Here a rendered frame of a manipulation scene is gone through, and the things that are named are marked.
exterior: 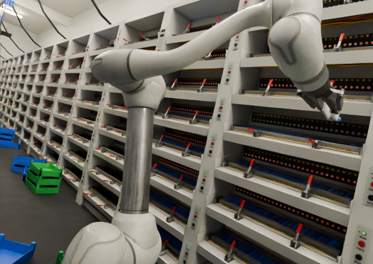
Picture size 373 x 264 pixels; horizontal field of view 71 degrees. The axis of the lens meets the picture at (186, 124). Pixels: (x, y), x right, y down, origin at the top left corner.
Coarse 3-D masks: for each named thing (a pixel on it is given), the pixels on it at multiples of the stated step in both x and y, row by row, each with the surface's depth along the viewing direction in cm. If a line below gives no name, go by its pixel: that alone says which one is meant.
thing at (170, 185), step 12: (156, 168) 180; (168, 168) 179; (180, 168) 174; (156, 180) 162; (168, 180) 161; (180, 180) 151; (192, 180) 159; (168, 192) 153; (180, 192) 145; (192, 192) 145
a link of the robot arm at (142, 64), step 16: (272, 0) 67; (288, 0) 65; (304, 0) 63; (320, 0) 65; (240, 16) 72; (256, 16) 71; (272, 16) 68; (320, 16) 64; (208, 32) 74; (224, 32) 73; (176, 48) 76; (192, 48) 74; (208, 48) 75; (128, 64) 79; (144, 64) 78; (160, 64) 76; (176, 64) 76
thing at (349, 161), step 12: (240, 120) 140; (228, 132) 129; (300, 132) 121; (312, 132) 117; (252, 144) 119; (264, 144) 114; (276, 144) 110; (288, 144) 106; (300, 144) 106; (300, 156) 103; (312, 156) 99; (324, 156) 96; (336, 156) 93; (348, 156) 90; (360, 156) 90; (348, 168) 90
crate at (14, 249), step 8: (0, 240) 139; (8, 240) 141; (0, 248) 140; (8, 248) 141; (16, 248) 140; (24, 248) 140; (32, 248) 138; (0, 256) 134; (8, 256) 135; (16, 256) 137; (24, 256) 132; (32, 256) 140
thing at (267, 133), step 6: (234, 126) 133; (252, 132) 125; (264, 132) 120; (270, 132) 119; (282, 138) 114; (288, 138) 112; (294, 138) 110; (300, 138) 108; (306, 138) 107; (324, 144) 101; (330, 144) 99; (336, 144) 98; (342, 144) 98; (342, 150) 95; (348, 150) 95; (354, 150) 94
